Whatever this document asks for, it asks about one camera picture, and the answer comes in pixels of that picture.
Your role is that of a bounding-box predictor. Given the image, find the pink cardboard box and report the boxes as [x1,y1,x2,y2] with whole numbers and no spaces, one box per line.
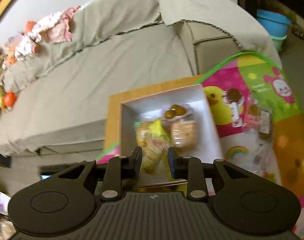
[119,85,223,163]

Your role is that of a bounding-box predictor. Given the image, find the square biscuit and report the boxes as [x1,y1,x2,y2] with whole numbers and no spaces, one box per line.
[170,121,197,149]

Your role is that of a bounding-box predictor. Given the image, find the yellow snack bar packet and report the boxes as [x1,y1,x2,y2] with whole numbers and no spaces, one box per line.
[141,119,171,174]

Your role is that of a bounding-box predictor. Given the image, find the brown spiral cookie pack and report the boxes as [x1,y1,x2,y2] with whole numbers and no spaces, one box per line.
[223,88,244,128]

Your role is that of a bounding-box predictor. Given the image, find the brown ddung cookie packet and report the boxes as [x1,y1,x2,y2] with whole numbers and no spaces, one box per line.
[247,104,272,139]

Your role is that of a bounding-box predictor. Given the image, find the round bun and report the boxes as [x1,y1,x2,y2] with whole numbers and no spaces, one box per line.
[136,121,153,154]

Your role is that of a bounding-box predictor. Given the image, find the brown pastries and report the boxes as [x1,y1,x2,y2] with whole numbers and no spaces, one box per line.
[161,104,194,122]

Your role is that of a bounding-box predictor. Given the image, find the beige sofa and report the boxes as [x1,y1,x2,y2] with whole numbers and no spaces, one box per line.
[0,21,249,155]

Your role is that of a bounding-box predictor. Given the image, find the colourful cartoon play mat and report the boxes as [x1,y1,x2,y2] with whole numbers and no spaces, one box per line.
[104,52,304,239]

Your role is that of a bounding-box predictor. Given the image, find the orange toy ball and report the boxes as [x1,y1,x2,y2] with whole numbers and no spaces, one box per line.
[3,92,17,107]

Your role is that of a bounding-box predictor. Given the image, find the pink baby clothes pile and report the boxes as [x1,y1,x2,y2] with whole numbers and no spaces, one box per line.
[5,6,80,61]

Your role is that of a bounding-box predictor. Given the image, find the green plastic basin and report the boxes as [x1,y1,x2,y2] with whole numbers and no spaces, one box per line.
[270,35,287,53]

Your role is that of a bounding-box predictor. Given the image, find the beige throw blanket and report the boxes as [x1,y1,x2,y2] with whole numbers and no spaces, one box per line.
[3,0,280,87]

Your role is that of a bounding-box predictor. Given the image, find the blue plastic basin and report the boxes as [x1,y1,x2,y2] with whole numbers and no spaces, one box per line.
[257,9,291,37]

